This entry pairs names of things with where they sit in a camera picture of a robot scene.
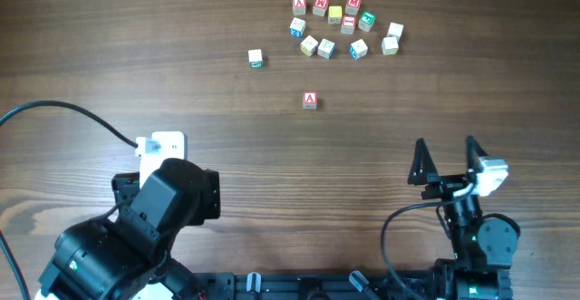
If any green block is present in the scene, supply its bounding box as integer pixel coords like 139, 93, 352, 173
358, 11, 376, 32

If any red I block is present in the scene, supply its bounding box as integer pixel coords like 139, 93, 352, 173
341, 15, 356, 34

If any white blue-sided block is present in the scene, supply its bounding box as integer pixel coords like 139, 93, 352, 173
289, 17, 305, 38

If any red M block right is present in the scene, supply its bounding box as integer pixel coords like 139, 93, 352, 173
344, 0, 362, 16

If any white yellow-edged block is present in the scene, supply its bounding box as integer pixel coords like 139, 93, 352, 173
382, 36, 399, 55

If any red m block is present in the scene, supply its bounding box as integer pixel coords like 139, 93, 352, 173
312, 0, 329, 17
344, 0, 362, 16

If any yellow block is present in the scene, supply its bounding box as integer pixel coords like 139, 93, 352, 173
328, 5, 343, 24

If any white blue-edged block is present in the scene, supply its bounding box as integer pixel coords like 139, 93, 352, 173
317, 38, 335, 59

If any white block far right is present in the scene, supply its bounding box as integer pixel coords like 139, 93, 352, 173
387, 23, 404, 40

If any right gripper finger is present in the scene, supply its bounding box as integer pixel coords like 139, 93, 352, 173
466, 136, 488, 172
407, 138, 438, 186

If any white green-sided block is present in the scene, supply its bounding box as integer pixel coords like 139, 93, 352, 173
247, 49, 264, 68

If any white blue C block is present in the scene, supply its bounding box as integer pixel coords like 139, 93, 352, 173
350, 39, 368, 60

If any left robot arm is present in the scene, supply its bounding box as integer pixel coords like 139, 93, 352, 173
38, 158, 220, 299

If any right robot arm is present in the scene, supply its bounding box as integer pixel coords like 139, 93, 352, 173
408, 137, 521, 300

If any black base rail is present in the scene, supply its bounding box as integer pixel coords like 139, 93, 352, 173
189, 270, 513, 300

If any red M block left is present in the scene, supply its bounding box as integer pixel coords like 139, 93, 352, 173
312, 0, 329, 17

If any white yellow-sided block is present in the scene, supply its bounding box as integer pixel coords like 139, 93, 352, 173
300, 35, 319, 56

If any red a block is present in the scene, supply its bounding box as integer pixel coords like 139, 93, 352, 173
303, 91, 318, 110
292, 0, 306, 16

